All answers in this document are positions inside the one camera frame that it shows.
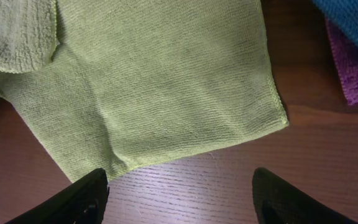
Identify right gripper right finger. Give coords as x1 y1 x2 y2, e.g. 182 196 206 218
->
252 167 357 224

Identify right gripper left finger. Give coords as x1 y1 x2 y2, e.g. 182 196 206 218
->
7 168 109 224

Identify bright green microfiber cloth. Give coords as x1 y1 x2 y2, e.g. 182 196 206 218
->
0 0 288 181

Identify purple microfiber cloth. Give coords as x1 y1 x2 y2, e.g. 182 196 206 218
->
326 20 358 105

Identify blue microfiber cloth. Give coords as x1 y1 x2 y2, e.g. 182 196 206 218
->
313 0 358 47

